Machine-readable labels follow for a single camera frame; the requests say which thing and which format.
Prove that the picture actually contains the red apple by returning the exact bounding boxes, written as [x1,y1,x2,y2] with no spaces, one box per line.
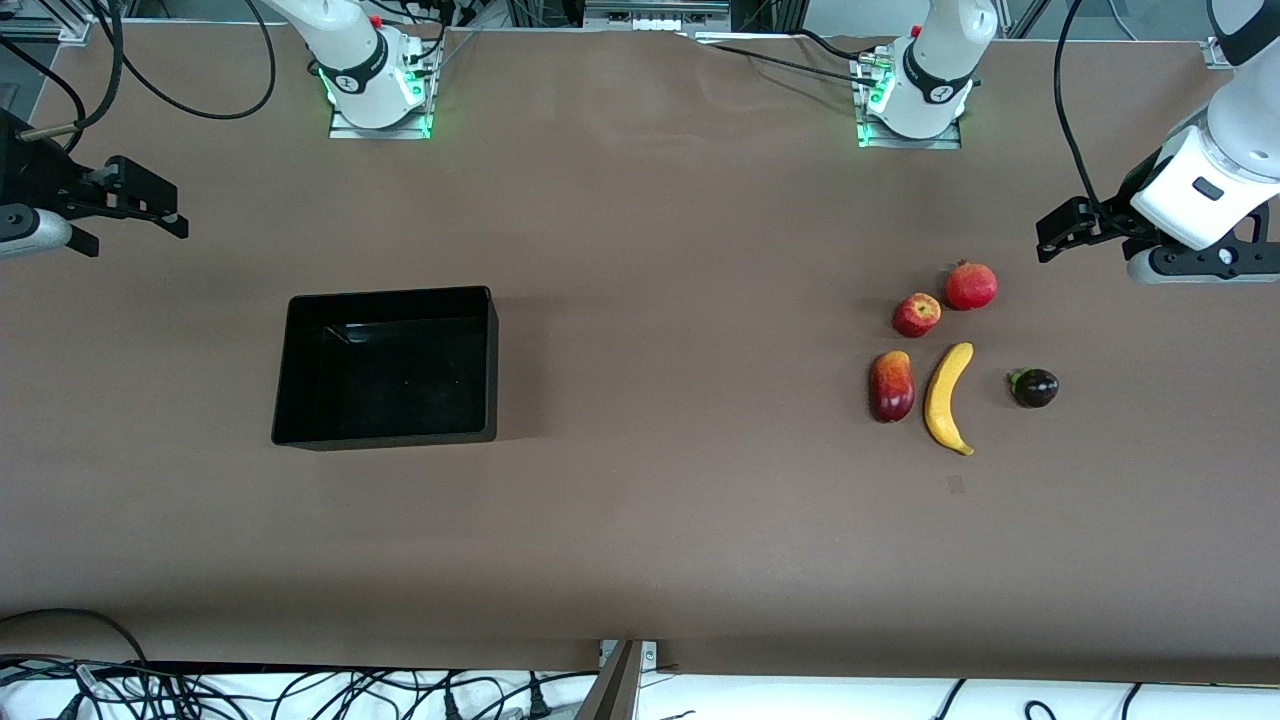
[892,292,943,339]

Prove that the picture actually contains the yellow banana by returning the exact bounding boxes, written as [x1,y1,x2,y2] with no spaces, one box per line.
[923,342,976,457]

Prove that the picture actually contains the black plastic box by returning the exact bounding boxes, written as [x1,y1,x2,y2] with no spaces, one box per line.
[271,286,499,451]

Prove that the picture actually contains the red pomegranate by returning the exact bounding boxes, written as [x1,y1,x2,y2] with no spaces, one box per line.
[944,260,999,312]

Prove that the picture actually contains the dark purple eggplant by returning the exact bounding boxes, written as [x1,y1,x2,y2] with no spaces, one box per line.
[1007,367,1061,410]

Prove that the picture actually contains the red yellow mango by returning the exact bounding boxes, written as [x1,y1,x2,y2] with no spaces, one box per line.
[868,350,917,424]

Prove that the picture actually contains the grey power strip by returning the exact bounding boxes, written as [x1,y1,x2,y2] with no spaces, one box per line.
[584,0,733,32]

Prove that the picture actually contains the brown table cover mat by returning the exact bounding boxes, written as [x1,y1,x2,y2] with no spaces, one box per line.
[0,18,1280,689]

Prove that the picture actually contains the dark metal beam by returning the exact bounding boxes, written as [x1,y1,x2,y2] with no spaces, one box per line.
[574,640,643,720]

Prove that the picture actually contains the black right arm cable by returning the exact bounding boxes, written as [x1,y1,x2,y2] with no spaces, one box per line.
[93,0,278,122]

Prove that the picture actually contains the black cable with brass plug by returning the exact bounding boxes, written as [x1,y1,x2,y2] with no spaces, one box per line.
[0,0,127,153]

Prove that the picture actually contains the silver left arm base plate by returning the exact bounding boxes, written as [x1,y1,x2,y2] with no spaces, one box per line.
[856,50,964,150]

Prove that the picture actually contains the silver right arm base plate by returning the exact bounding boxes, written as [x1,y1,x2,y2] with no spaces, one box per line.
[328,40,434,140]

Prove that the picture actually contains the thin black table cable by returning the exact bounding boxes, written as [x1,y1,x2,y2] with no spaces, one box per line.
[700,28,873,87]

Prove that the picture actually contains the small silver metal bracket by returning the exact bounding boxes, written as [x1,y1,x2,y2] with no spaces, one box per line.
[598,640,661,671]

